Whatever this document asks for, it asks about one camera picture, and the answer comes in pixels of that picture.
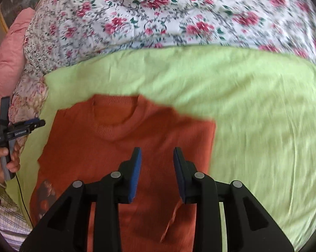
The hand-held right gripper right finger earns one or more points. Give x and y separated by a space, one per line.
179 178

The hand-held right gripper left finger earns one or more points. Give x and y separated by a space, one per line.
135 178

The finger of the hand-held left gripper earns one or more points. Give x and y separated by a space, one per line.
33 121
38 124

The orange knit sweater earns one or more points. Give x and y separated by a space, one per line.
95 157

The person's left hand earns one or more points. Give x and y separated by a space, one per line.
13 162

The pastel floral ruffled pillow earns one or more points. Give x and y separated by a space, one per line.
29 102

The pink pillow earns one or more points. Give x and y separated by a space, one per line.
6 65

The plaid checked cloth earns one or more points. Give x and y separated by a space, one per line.
8 223

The light green bed sheet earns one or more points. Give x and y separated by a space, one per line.
252 110

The white rose print bedspread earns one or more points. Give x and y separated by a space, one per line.
173 18

